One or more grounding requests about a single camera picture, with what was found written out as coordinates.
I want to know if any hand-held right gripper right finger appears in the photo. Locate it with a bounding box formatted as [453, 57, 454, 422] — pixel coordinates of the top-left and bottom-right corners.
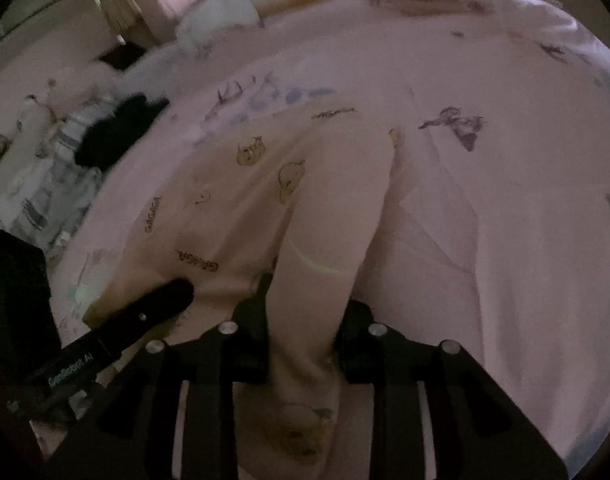
[335, 301, 568, 480]

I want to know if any plaid pillow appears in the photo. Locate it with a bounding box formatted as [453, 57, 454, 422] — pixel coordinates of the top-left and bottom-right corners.
[0, 110, 104, 253]

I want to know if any white fluffy towel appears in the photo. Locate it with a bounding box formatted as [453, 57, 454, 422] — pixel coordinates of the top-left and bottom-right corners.
[177, 0, 338, 47]

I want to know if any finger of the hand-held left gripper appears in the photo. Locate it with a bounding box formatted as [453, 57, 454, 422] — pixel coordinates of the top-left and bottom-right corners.
[90, 280, 193, 356]

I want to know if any pink printed blanket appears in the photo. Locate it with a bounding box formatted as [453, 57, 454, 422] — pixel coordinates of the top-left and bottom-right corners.
[49, 0, 610, 467]

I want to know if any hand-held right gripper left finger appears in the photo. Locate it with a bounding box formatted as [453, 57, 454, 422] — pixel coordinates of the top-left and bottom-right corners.
[50, 274, 273, 480]

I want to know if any cream bear print baby garment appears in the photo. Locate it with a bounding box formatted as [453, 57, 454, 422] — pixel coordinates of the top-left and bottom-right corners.
[82, 105, 404, 476]

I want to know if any black cloth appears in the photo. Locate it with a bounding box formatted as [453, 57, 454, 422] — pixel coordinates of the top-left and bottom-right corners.
[74, 92, 171, 171]

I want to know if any white plush toy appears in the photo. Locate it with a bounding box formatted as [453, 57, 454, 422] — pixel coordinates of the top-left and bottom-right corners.
[14, 95, 57, 162]

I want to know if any black bag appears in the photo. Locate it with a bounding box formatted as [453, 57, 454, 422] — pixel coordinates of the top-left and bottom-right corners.
[97, 42, 147, 69]

